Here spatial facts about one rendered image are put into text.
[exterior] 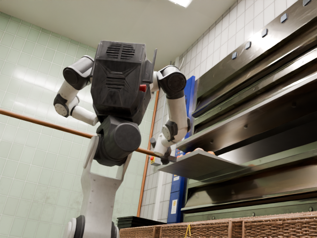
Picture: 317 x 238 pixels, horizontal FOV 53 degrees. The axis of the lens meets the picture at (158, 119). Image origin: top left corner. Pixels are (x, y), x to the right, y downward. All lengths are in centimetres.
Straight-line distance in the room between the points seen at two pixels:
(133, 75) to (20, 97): 205
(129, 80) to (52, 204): 193
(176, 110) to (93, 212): 60
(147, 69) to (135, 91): 19
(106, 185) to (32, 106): 201
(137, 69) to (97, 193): 52
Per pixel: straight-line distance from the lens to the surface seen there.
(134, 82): 131
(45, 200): 303
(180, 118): 153
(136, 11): 305
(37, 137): 313
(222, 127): 202
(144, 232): 178
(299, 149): 170
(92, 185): 130
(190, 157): 197
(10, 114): 187
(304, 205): 161
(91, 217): 126
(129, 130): 119
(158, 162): 301
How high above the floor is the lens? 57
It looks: 24 degrees up
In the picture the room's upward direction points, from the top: 9 degrees clockwise
